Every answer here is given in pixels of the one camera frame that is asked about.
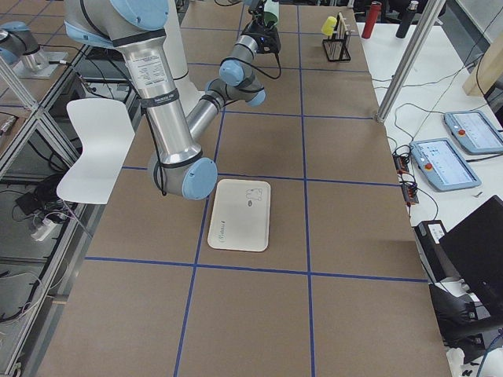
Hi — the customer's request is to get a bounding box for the white plastic chair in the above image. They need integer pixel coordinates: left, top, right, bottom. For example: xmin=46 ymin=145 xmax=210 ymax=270
xmin=57 ymin=98 xmax=135 ymax=204

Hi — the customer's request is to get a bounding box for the teach pendant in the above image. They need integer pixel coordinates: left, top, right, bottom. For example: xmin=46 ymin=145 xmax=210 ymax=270
xmin=443 ymin=110 xmax=502 ymax=155
xmin=409 ymin=138 xmax=482 ymax=192

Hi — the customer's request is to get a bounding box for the orange usb hub near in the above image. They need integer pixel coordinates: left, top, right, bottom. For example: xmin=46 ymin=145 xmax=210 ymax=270
xmin=401 ymin=182 xmax=419 ymax=207

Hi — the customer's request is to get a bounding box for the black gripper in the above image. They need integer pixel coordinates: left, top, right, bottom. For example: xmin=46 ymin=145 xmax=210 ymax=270
xmin=242 ymin=21 xmax=281 ymax=53
xmin=242 ymin=0 xmax=266 ymax=16

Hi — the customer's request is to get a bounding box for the far teach pendant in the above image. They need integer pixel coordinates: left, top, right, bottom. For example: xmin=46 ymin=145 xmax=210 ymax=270
xmin=443 ymin=110 xmax=502 ymax=155

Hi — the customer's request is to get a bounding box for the black mini computer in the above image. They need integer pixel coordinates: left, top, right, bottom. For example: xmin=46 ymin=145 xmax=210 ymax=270
xmin=413 ymin=220 xmax=460 ymax=282

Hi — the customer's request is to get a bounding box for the red bottle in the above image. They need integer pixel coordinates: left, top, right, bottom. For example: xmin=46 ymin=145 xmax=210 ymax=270
xmin=361 ymin=1 xmax=382 ymax=39

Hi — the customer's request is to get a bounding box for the black wire cup rack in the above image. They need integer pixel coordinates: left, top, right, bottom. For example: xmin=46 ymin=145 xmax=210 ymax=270
xmin=322 ymin=13 xmax=351 ymax=62

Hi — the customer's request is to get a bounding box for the cream rabbit tray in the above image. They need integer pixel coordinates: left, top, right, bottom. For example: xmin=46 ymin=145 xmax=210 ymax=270
xmin=207 ymin=179 xmax=271 ymax=252

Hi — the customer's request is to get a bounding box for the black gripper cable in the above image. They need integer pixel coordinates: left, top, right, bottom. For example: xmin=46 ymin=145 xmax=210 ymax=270
xmin=248 ymin=50 xmax=283 ymax=80

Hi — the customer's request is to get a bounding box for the orange usb hub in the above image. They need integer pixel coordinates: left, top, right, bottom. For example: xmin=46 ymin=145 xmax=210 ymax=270
xmin=401 ymin=182 xmax=419 ymax=207
xmin=393 ymin=154 xmax=409 ymax=174

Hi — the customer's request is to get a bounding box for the black bottle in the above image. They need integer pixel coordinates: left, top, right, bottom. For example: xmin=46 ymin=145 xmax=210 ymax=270
xmin=395 ymin=0 xmax=419 ymax=38

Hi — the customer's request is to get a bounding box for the orange usb hub far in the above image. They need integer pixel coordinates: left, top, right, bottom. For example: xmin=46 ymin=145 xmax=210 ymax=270
xmin=393 ymin=154 xmax=409 ymax=174

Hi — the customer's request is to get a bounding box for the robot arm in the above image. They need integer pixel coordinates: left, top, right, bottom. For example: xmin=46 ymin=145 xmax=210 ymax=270
xmin=64 ymin=1 xmax=281 ymax=200

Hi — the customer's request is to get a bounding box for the aluminium frame post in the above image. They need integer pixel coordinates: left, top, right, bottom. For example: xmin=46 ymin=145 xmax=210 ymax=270
xmin=375 ymin=0 xmax=446 ymax=123

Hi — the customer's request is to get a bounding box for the green cup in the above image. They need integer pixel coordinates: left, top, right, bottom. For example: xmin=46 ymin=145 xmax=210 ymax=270
xmin=263 ymin=0 xmax=280 ymax=27

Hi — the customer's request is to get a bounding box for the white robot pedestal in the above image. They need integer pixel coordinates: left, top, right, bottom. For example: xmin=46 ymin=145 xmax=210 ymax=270
xmin=163 ymin=0 xmax=202 ymax=112

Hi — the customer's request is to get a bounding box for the near teach pendant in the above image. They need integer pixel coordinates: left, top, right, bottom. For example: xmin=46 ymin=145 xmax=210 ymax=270
xmin=409 ymin=138 xmax=482 ymax=192

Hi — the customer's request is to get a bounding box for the yellow cup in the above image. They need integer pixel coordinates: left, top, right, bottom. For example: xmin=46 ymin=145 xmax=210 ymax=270
xmin=321 ymin=16 xmax=338 ymax=37

